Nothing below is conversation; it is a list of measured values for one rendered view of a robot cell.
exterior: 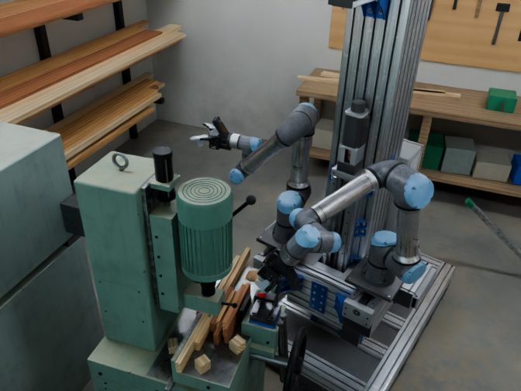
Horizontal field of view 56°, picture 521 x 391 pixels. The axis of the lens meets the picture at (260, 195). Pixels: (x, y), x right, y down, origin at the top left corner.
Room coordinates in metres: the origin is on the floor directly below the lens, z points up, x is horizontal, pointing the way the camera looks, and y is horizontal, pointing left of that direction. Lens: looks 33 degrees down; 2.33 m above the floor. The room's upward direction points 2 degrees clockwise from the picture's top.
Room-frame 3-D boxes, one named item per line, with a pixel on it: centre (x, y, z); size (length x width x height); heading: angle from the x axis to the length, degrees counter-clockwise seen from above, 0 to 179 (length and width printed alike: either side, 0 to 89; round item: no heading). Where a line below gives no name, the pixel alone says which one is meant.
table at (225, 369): (1.33, 0.05, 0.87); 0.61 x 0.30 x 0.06; 163
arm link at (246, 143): (2.20, 0.06, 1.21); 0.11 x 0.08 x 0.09; 70
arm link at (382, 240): (1.70, -0.55, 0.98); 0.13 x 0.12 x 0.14; 31
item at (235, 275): (1.45, 0.13, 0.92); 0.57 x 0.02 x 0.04; 163
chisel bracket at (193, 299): (1.31, 0.19, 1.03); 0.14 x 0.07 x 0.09; 73
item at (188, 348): (1.37, 0.18, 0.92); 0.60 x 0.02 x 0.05; 163
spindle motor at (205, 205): (1.30, 0.18, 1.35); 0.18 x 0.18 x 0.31
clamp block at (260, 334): (1.31, -0.03, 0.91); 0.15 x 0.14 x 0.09; 163
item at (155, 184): (1.34, 0.31, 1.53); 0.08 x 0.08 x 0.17; 73
